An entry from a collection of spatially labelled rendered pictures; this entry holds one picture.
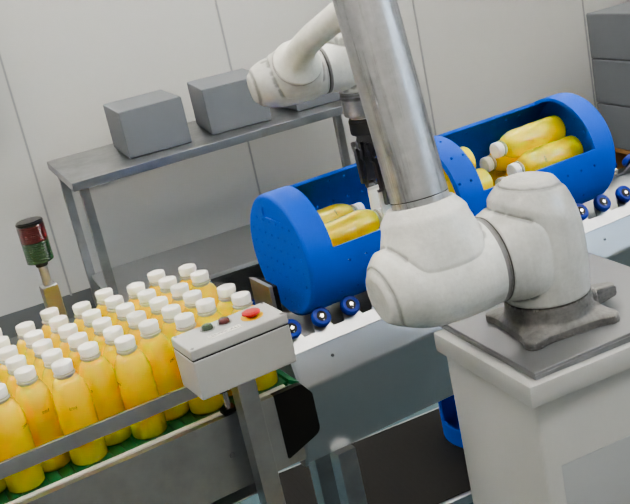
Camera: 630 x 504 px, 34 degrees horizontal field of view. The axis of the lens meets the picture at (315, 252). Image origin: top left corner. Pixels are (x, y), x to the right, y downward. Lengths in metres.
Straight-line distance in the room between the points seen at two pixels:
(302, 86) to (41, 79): 3.40
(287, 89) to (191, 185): 3.56
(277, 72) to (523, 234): 0.67
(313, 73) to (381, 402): 0.77
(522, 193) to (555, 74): 4.90
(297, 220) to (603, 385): 0.73
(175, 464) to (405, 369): 0.62
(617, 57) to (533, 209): 4.37
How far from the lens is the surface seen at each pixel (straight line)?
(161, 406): 2.02
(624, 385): 1.85
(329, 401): 2.29
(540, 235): 1.75
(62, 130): 5.48
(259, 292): 2.29
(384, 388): 2.38
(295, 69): 2.11
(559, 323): 1.83
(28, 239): 2.43
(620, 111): 6.17
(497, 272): 1.72
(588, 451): 1.85
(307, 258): 2.16
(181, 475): 2.07
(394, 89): 1.68
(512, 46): 6.45
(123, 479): 2.03
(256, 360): 1.92
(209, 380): 1.89
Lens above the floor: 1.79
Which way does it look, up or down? 18 degrees down
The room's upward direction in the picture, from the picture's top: 12 degrees counter-clockwise
